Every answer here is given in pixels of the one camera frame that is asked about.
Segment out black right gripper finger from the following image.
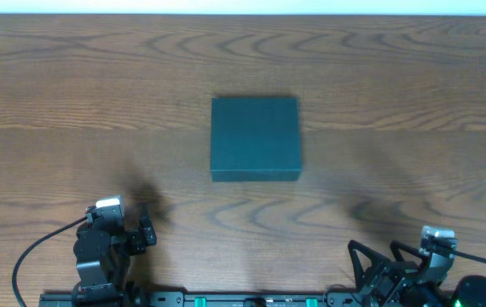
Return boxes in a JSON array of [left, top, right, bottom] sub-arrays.
[[390, 240, 425, 264], [347, 239, 391, 291]]

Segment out dark green box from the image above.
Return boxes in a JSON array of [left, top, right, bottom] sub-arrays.
[[210, 96, 303, 182]]

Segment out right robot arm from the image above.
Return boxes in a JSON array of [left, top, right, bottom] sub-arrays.
[[348, 236, 486, 307]]

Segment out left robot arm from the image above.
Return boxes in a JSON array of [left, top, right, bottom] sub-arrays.
[[70, 205, 157, 306]]

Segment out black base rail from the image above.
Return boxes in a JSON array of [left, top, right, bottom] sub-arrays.
[[38, 292, 362, 307]]

